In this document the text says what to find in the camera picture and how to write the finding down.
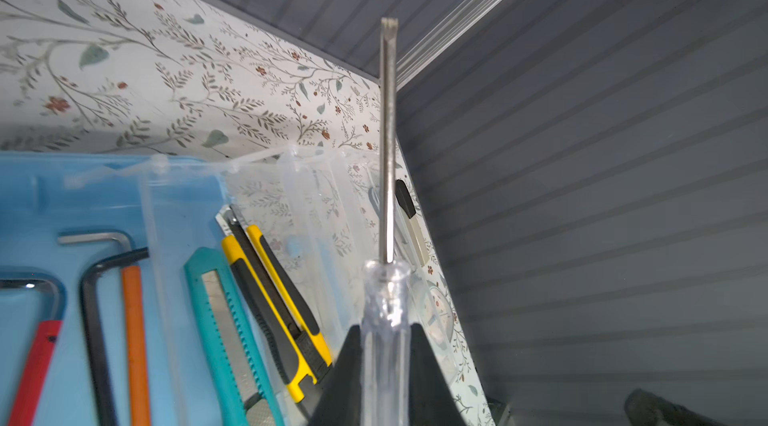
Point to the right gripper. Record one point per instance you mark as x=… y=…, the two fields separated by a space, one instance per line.
x=643 y=408

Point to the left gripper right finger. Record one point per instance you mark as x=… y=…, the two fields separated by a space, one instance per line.
x=430 y=399

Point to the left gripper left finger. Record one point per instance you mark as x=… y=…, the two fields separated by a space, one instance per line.
x=341 y=400

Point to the clear handled screwdriver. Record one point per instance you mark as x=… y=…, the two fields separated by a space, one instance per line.
x=385 y=329

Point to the teal pen tool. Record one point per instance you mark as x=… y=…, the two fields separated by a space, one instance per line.
x=239 y=375

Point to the yellow black utility knife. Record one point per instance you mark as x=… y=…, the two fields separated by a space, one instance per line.
x=300 y=352

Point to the blue plastic tool box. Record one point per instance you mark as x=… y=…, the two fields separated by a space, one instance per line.
x=316 y=206

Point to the orange handled hex key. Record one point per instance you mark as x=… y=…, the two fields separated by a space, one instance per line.
x=132 y=294

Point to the black hex key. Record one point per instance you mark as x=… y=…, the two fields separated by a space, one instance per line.
x=94 y=337

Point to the red handled hex key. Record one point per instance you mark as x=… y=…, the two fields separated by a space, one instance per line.
x=41 y=351

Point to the clear tape roll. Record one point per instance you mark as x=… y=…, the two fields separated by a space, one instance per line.
x=435 y=315

